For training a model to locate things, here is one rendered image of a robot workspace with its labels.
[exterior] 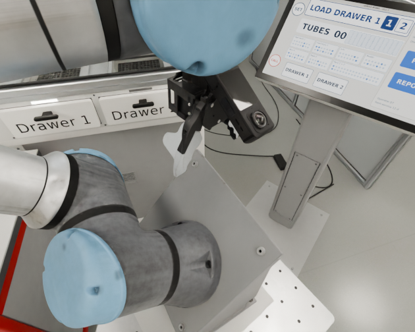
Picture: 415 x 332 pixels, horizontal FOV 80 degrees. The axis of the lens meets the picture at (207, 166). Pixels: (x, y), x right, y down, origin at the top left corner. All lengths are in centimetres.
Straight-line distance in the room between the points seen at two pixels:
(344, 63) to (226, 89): 63
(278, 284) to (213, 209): 30
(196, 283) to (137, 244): 12
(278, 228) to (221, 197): 116
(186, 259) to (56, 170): 23
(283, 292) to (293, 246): 90
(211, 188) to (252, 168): 144
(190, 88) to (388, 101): 65
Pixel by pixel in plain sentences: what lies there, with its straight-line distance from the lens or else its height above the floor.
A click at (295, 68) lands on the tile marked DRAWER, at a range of 93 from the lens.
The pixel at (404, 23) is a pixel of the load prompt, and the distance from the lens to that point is 96.
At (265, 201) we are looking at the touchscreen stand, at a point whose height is 4.
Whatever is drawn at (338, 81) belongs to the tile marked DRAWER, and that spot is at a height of 101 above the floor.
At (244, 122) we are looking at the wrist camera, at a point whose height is 121.
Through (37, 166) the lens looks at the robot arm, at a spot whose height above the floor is 116.
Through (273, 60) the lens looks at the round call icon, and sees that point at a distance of 95.
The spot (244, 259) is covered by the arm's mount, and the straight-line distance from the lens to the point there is 44.
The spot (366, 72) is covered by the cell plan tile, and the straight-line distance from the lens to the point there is 90.
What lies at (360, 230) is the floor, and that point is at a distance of 184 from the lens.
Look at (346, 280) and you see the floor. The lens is 165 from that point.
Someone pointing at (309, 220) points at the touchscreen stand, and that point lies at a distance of 170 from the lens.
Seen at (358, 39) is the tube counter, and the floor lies 111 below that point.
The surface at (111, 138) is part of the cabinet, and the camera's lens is 109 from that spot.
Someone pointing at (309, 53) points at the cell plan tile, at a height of 106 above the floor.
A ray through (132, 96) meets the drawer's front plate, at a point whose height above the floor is 93.
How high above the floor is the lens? 141
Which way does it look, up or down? 48 degrees down
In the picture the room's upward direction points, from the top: straight up
